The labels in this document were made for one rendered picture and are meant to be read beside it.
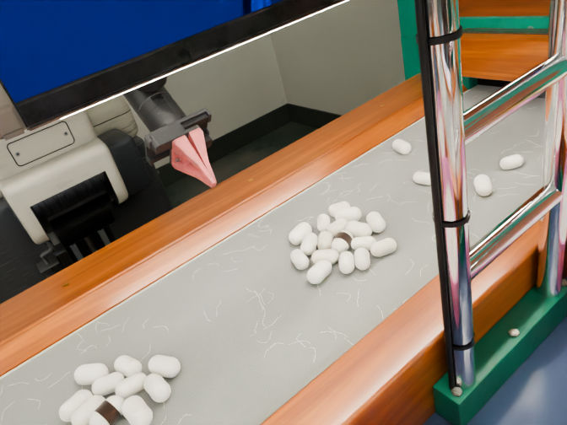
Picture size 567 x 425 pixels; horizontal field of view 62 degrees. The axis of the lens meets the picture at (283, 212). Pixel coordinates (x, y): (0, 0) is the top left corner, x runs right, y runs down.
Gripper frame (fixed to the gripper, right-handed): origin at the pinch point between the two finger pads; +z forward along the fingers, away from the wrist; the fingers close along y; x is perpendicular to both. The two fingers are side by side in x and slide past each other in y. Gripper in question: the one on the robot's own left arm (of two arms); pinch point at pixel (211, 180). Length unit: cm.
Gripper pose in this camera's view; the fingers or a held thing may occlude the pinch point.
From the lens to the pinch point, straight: 68.4
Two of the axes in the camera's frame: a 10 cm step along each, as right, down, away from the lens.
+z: 6.0, 7.6, -2.4
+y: 7.7, -4.7, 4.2
